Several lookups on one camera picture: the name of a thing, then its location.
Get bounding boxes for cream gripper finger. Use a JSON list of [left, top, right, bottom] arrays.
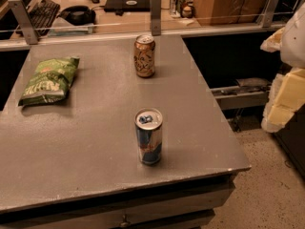
[[261, 68, 305, 133], [260, 28, 285, 52]]

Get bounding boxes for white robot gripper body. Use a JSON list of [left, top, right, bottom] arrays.
[[280, 3, 305, 68]]

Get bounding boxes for blue silver redbull can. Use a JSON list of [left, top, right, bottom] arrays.
[[134, 108, 163, 165]]

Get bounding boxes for brown orange soda can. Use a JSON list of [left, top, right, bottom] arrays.
[[133, 34, 155, 77]]

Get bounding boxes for grey metal shelf tray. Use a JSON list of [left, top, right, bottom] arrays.
[[211, 77, 272, 110]]

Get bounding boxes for wooden cabinet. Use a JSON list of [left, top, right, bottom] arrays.
[[193, 0, 266, 26]]

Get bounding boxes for small round brown object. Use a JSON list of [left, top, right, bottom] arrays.
[[182, 6, 193, 18]]

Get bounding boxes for cans on back desk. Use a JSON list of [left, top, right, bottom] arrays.
[[170, 0, 186, 17]]

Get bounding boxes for grey drawer unit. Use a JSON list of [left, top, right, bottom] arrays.
[[0, 176, 234, 229]]

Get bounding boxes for black laptop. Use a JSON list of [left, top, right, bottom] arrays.
[[104, 0, 150, 12]]

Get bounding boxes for black headphones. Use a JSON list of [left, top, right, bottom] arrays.
[[59, 6, 96, 26]]

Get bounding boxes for green chip bag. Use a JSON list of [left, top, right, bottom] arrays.
[[18, 57, 79, 106]]

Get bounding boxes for black keyboard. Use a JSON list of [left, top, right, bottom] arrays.
[[26, 0, 60, 36]]

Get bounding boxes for grey metal bracket right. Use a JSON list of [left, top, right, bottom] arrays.
[[260, 0, 279, 28]]

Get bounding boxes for grey metal bracket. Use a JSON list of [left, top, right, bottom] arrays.
[[9, 0, 39, 45], [260, 0, 279, 28], [150, 0, 161, 36]]

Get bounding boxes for grey metal bracket middle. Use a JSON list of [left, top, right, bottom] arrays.
[[150, 0, 161, 36]]

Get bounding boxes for grey metal bracket left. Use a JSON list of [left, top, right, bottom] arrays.
[[9, 0, 39, 45]]

